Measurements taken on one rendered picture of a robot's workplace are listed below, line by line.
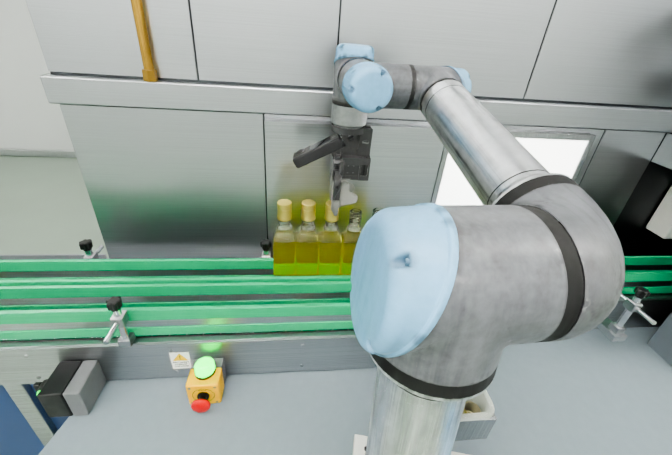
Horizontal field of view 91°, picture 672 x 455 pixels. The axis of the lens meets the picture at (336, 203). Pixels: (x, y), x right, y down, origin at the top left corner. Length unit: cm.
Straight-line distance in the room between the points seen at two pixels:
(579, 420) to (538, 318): 83
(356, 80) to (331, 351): 64
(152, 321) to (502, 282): 76
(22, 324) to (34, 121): 395
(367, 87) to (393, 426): 44
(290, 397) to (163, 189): 62
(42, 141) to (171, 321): 415
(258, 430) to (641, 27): 131
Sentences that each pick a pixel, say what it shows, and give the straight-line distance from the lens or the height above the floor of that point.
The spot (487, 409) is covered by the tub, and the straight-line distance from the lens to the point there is 90.
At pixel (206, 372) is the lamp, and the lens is 86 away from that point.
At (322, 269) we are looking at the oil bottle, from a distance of 86.
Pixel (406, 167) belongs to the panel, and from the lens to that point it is 92.
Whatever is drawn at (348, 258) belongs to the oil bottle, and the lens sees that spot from 85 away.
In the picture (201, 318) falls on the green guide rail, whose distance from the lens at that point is 84.
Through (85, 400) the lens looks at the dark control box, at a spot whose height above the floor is 80.
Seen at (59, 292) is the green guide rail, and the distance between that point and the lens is 101.
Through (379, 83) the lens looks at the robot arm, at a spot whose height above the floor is 146.
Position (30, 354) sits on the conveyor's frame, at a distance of 103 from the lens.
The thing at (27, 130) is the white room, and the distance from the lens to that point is 491.
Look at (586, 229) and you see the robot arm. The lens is 32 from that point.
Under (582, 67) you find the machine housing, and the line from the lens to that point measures 111.
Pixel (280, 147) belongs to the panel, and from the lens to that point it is 86.
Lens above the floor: 154
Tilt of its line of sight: 29 degrees down
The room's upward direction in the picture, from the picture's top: 5 degrees clockwise
